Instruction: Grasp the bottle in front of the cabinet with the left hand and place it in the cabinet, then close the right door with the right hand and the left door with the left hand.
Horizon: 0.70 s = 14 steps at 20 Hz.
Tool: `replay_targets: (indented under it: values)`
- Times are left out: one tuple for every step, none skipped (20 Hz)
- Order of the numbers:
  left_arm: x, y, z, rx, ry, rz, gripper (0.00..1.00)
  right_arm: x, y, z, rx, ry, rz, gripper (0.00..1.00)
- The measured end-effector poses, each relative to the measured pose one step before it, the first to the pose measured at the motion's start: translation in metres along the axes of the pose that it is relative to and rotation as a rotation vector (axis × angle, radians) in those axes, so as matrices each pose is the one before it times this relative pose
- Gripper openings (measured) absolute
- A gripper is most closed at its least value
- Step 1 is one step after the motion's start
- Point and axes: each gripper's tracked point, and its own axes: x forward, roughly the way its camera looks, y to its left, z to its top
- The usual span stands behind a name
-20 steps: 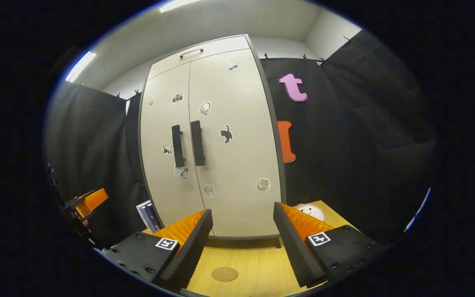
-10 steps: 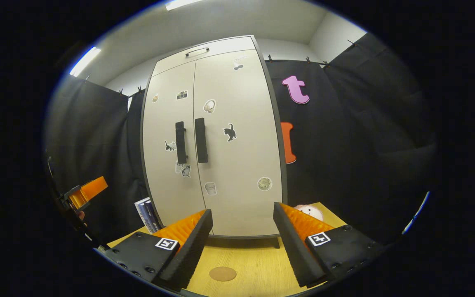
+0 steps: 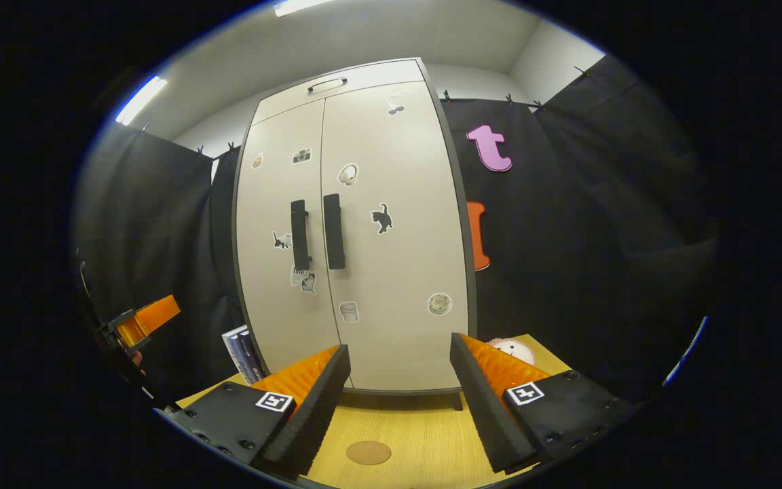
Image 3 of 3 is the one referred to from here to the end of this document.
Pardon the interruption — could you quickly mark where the blue grey book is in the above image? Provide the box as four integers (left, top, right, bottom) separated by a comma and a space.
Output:
231, 328, 259, 386

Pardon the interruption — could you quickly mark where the small ceiling light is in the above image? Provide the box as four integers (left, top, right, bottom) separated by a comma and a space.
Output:
115, 75, 169, 126

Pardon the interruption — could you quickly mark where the long ceiling light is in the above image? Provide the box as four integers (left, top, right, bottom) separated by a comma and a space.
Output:
272, 0, 337, 18

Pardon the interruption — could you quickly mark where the round cork coaster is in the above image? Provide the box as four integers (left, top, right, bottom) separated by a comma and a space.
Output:
346, 441, 392, 466

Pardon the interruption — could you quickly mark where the black door handle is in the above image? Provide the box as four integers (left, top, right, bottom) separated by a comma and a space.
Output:
290, 199, 312, 271
323, 193, 347, 270

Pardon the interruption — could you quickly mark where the white cabinet door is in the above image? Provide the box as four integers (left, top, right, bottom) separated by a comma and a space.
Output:
235, 98, 343, 381
321, 80, 470, 393

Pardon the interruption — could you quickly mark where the grey white book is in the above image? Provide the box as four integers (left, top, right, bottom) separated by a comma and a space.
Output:
221, 331, 246, 384

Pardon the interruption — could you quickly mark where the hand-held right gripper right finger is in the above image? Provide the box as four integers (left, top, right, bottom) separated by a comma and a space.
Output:
450, 333, 636, 475

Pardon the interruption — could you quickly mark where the white cabinet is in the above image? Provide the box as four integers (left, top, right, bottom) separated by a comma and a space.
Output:
231, 58, 479, 412

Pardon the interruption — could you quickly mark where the black backdrop cloth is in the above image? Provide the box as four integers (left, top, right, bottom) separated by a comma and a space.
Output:
442, 54, 721, 401
72, 122, 249, 408

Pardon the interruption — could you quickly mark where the dark navy book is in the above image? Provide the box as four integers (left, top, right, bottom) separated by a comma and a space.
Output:
242, 326, 269, 382

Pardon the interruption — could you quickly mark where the pink white plush toy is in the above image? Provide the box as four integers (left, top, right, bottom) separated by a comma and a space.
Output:
487, 338, 536, 367

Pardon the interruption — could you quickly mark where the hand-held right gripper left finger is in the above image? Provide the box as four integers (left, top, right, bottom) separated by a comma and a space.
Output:
160, 344, 352, 479

